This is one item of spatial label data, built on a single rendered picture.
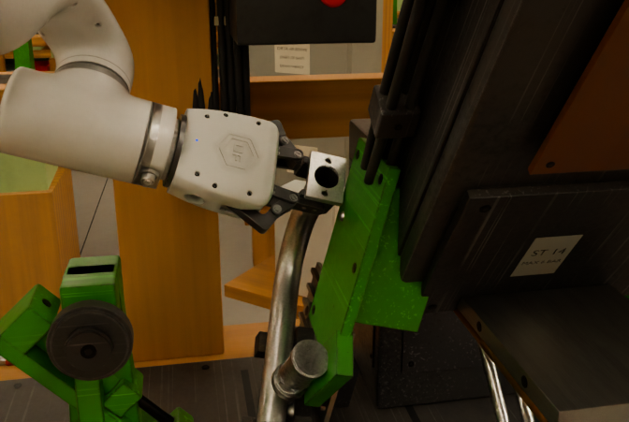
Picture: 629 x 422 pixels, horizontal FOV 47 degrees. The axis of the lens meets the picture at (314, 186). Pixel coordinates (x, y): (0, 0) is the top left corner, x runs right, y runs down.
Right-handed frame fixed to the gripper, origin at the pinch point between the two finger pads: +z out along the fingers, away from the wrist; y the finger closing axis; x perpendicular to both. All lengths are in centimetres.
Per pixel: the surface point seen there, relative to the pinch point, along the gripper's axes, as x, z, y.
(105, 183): 386, -12, 185
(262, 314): 222, 59, 60
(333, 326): -0.5, 3.0, -15.0
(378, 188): -11.6, 2.1, -5.3
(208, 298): 36.1, -2.3, -2.0
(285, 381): 4.4, 0.1, -19.9
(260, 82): 20.7, -2.4, 26.7
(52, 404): 37.5, -20.0, -19.5
